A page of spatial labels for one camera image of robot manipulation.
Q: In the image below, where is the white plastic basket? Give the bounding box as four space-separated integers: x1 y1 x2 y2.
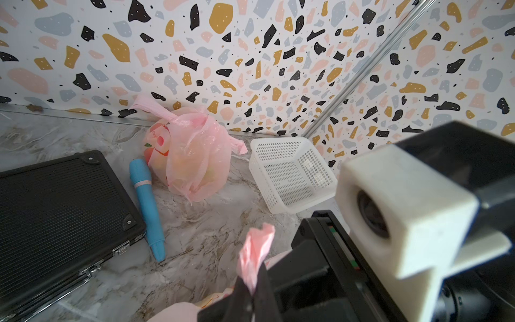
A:
249 138 337 214

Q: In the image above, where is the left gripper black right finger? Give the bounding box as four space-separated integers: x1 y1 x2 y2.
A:
253 264 283 322

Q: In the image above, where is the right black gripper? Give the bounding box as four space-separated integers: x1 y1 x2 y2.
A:
196 208 407 322

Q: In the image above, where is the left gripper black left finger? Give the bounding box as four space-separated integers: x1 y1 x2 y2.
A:
231 277 253 322

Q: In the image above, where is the pink plastic bag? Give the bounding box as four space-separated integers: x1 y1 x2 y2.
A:
150 223 290 321
131 95 248 202

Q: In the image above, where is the light blue cylinder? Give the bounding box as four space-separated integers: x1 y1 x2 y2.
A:
130 159 166 262

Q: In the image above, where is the black flat case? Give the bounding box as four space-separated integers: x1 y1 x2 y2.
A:
1 150 146 321

